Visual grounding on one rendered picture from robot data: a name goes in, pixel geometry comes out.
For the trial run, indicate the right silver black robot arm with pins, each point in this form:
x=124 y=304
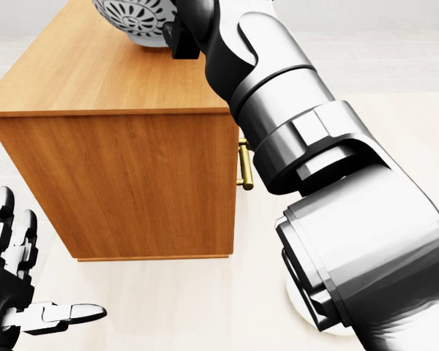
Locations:
x=351 y=237

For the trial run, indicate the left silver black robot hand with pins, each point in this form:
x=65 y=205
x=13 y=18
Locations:
x=3 y=270

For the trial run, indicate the black white patterned bowl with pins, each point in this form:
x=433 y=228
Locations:
x=135 y=20

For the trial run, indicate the wooden cabinet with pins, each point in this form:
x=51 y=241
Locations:
x=113 y=164

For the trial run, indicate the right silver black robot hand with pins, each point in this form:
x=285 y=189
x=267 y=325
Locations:
x=190 y=25

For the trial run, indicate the white plate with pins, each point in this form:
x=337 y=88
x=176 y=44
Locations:
x=295 y=303

